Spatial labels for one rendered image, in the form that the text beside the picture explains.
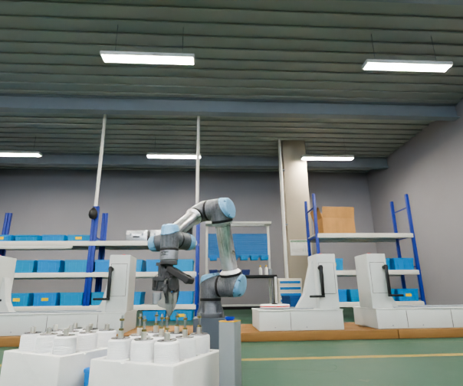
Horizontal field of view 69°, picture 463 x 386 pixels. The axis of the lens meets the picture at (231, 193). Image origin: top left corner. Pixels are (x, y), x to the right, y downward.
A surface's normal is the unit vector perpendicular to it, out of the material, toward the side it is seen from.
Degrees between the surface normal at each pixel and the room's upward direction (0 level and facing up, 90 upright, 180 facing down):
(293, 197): 90
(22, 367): 90
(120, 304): 90
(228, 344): 90
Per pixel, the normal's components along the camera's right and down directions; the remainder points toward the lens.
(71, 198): 0.06, -0.29
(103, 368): -0.42, -0.25
